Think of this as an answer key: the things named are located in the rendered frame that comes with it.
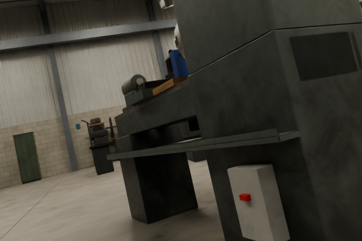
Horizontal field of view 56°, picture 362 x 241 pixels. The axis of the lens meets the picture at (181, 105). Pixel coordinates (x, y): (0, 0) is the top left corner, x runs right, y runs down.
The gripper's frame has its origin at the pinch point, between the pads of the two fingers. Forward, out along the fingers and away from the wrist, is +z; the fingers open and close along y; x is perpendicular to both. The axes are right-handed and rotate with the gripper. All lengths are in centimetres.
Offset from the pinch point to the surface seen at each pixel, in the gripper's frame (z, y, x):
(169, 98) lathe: 52, 9, -9
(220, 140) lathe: 77, 25, 53
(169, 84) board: 45.6, 10.0, -3.3
